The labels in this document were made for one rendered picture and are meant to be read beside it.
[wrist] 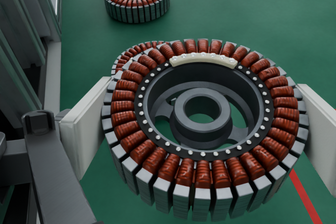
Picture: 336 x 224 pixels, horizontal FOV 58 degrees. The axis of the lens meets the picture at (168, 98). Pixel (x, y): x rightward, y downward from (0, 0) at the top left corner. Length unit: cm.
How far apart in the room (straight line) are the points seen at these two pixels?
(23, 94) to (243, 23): 35
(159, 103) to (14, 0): 25
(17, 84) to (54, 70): 14
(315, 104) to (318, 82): 28
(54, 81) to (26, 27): 9
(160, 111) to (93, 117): 5
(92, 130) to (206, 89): 7
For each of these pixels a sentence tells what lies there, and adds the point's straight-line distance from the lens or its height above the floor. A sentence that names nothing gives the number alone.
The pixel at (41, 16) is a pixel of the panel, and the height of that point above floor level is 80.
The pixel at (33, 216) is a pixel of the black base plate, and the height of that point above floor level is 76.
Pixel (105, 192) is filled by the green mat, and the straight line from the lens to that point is 33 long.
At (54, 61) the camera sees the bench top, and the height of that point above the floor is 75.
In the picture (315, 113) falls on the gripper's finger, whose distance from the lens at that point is 17.
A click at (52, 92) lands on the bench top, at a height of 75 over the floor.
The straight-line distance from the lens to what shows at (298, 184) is 35.
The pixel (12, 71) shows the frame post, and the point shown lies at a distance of 33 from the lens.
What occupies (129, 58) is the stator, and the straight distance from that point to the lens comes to 40.
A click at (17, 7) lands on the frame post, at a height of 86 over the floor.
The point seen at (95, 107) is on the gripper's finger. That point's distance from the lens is 16.
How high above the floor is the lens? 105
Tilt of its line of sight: 50 degrees down
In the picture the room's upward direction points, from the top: 2 degrees counter-clockwise
